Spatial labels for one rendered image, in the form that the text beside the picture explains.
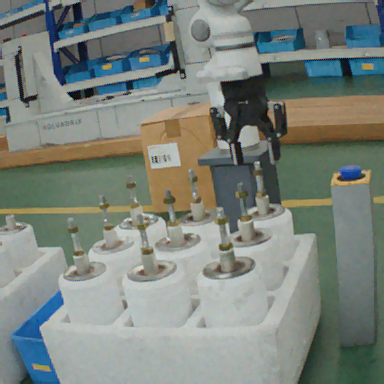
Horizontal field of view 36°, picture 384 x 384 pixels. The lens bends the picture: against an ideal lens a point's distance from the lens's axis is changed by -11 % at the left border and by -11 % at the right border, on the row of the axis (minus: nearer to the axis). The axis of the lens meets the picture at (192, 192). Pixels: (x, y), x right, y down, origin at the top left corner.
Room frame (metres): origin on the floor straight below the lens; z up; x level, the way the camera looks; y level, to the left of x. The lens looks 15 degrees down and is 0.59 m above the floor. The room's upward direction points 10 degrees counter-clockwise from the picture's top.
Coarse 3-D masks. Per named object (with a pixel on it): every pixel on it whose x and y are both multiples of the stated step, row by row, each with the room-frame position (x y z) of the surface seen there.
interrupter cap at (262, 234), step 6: (258, 228) 0.99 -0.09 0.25; (264, 228) 0.98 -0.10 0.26; (234, 234) 0.99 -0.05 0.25; (240, 234) 0.98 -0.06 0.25; (258, 234) 0.97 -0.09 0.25; (264, 234) 0.96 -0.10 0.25; (270, 234) 0.95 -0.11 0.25; (234, 240) 0.96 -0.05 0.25; (240, 240) 0.96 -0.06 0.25; (252, 240) 0.95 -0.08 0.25; (258, 240) 0.94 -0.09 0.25; (264, 240) 0.93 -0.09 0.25; (234, 246) 0.94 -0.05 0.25; (240, 246) 0.93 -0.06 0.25; (246, 246) 0.93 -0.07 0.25; (252, 246) 0.93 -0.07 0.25
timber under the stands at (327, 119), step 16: (368, 96) 3.39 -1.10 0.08; (288, 112) 3.19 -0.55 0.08; (304, 112) 3.12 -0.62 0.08; (320, 112) 3.05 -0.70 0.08; (336, 112) 2.98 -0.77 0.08; (352, 112) 2.92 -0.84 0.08; (368, 112) 2.86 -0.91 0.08; (288, 128) 2.79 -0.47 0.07; (304, 128) 2.75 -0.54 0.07; (320, 128) 2.71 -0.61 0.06; (336, 128) 2.68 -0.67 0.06; (352, 128) 2.64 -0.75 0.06; (368, 128) 2.60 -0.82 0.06; (80, 144) 3.37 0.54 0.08; (96, 144) 3.28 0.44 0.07; (112, 144) 3.23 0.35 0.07; (128, 144) 3.19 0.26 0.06; (0, 160) 3.66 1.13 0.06; (16, 160) 3.59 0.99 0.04; (32, 160) 3.52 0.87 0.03; (48, 160) 3.46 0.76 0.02; (64, 160) 3.40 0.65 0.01
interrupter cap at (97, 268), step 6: (90, 264) 0.96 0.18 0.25; (96, 264) 0.96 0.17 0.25; (102, 264) 0.95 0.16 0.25; (66, 270) 0.95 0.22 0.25; (72, 270) 0.95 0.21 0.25; (96, 270) 0.93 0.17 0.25; (102, 270) 0.92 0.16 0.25; (66, 276) 0.92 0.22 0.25; (72, 276) 0.92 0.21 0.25; (78, 276) 0.91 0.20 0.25; (84, 276) 0.91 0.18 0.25; (90, 276) 0.90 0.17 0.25; (96, 276) 0.91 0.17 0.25
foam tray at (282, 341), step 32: (288, 288) 0.90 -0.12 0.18; (64, 320) 0.93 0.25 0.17; (128, 320) 0.89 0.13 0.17; (192, 320) 0.85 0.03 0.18; (288, 320) 0.83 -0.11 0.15; (64, 352) 0.88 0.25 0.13; (96, 352) 0.86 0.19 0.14; (128, 352) 0.84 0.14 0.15; (160, 352) 0.82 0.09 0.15; (192, 352) 0.80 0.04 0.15; (224, 352) 0.78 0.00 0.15; (256, 352) 0.77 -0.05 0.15; (288, 352) 0.82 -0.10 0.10
